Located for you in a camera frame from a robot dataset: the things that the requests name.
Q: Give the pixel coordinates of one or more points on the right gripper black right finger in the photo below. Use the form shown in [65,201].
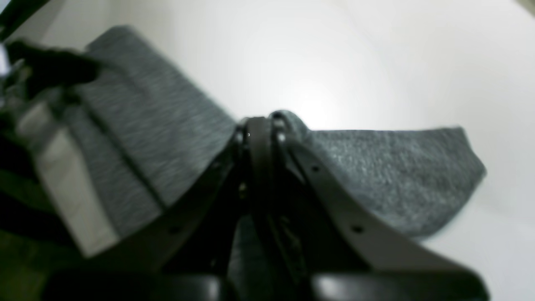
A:
[325,246]

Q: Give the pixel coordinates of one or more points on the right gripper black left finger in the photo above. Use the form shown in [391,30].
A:
[184,254]

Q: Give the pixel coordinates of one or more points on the grey t-shirt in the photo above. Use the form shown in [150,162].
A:
[147,134]

